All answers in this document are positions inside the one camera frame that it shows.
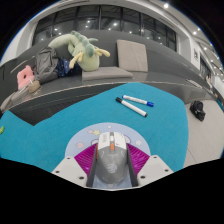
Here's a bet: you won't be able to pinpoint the teal felt table mat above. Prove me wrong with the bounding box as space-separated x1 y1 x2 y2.
0 82 190 189

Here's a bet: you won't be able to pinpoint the long green plush dragon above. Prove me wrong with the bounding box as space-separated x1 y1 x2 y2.
48 30 111 72

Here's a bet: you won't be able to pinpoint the dark glass window wall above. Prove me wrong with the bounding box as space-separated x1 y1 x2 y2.
32 4 178 53

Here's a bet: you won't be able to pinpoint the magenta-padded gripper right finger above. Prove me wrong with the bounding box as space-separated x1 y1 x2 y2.
124 143 176 188

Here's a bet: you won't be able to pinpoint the ceiling lights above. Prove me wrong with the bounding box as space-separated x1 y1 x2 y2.
162 2 224 78

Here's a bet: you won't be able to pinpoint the flat grey seat cushion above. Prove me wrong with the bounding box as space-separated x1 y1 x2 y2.
81 65 134 83
0 87 33 113

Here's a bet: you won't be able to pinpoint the white marker with blue cap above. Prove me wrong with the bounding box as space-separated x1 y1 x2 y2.
121 94 155 108

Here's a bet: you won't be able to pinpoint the small black bag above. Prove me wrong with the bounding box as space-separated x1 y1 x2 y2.
189 100 207 122

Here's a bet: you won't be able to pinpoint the dark blue starred bag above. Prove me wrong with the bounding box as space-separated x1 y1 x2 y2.
54 58 81 78

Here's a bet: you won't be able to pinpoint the large grey square cushion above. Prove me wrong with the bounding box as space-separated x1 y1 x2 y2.
115 39 149 73

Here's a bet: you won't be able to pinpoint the pink plush cushion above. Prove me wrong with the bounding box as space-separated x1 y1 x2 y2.
16 64 36 90

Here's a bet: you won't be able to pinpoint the white marker with black cap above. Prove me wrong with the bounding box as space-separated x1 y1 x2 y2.
115 96 148 118

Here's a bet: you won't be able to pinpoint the grey backpack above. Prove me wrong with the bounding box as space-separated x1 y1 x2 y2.
33 46 61 84

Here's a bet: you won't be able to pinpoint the grey and white computer mouse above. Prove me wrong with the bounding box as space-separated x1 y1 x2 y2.
90 131 134 188

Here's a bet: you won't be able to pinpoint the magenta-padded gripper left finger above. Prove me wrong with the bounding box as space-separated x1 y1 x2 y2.
51 143 100 189

